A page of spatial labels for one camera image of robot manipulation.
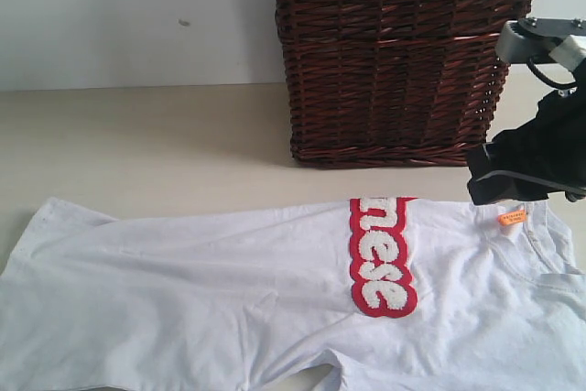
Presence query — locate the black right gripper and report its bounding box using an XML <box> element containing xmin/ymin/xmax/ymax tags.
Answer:
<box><xmin>466</xmin><ymin>88</ymin><xmax>585</xmax><ymax>206</ymax></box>

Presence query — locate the white t-shirt with red logo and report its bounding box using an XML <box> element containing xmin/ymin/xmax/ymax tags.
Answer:
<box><xmin>1</xmin><ymin>198</ymin><xmax>585</xmax><ymax>390</ymax></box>

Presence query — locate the dark brown wicker basket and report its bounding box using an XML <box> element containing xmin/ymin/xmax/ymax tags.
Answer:
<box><xmin>276</xmin><ymin>0</ymin><xmax>532</xmax><ymax>168</ymax></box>

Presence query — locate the orange garment tag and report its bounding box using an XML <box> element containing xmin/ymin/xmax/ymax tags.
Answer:
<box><xmin>497</xmin><ymin>209</ymin><xmax>528</xmax><ymax>227</ymax></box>

